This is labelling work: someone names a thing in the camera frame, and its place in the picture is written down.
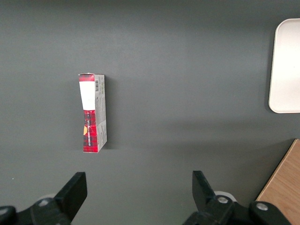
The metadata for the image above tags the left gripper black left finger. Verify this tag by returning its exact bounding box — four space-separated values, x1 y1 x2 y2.
0 172 88 225

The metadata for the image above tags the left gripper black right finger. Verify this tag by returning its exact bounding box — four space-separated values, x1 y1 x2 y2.
182 170 292 225

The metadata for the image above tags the cream plastic tray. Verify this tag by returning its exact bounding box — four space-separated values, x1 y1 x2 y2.
268 18 300 114

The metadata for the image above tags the wooden drawer cabinet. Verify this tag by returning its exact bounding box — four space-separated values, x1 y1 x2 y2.
255 138 300 225

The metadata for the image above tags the red plaid cardboard box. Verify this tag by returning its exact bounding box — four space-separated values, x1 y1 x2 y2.
78 73 108 154

